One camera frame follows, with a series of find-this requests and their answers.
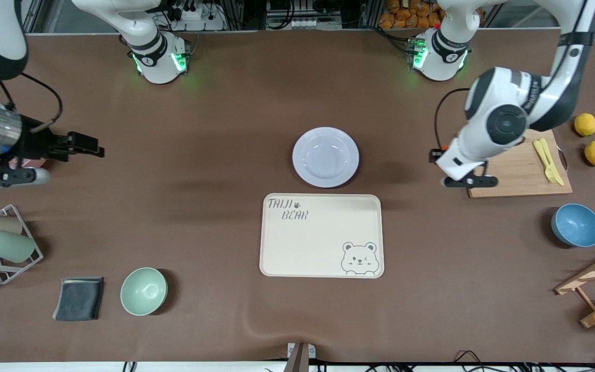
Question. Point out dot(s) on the green cup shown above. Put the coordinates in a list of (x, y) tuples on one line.
[(7, 246)]

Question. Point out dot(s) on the white power strip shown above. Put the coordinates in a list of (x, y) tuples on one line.
[(199, 19)]

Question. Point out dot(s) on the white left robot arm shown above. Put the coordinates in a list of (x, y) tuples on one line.
[(504, 124)]

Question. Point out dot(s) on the cream bear print tray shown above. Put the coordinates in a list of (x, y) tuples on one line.
[(318, 243)]

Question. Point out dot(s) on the yellow plastic fork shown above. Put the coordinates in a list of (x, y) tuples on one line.
[(544, 161)]

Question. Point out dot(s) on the white round plate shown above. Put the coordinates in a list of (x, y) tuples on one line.
[(325, 157)]

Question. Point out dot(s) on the blue bowl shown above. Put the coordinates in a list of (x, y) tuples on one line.
[(577, 225)]

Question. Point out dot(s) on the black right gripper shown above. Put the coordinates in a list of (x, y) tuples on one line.
[(33, 143)]

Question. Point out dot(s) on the bag of orange snacks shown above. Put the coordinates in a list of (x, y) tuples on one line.
[(411, 14)]

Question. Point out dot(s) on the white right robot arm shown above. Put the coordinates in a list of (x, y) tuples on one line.
[(159, 62)]

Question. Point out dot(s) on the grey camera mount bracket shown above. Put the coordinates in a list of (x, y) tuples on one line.
[(298, 357)]

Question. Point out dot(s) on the green bowl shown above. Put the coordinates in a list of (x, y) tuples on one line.
[(143, 291)]

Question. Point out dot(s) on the pink bowl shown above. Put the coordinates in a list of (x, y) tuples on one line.
[(34, 163)]

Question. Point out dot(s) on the wooden cutting board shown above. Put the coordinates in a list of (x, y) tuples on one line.
[(519, 178)]

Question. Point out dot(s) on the wooden mug rack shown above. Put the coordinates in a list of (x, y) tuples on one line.
[(594, 271)]

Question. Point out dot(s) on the yellow plastic knife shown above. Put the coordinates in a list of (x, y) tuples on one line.
[(553, 164)]

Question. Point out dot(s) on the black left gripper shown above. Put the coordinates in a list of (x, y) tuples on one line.
[(435, 157)]

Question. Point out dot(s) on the dark grey folded cloth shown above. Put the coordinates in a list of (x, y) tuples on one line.
[(78, 299)]

